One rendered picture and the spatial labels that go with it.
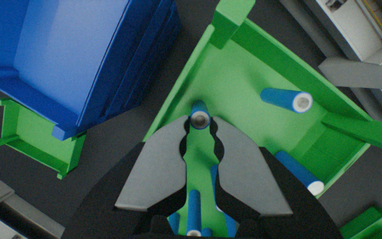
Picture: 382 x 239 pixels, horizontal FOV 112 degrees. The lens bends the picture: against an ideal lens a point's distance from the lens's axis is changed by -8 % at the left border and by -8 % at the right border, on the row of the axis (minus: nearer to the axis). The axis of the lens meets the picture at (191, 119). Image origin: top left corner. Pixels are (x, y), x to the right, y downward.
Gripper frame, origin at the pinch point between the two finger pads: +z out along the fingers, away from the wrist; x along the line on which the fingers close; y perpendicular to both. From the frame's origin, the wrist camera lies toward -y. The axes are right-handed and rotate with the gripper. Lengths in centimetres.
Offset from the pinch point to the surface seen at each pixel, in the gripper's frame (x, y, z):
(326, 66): 40, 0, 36
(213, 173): 2.3, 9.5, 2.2
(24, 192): -84, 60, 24
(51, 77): -28.1, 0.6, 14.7
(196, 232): 0.3, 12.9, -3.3
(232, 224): 5.2, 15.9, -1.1
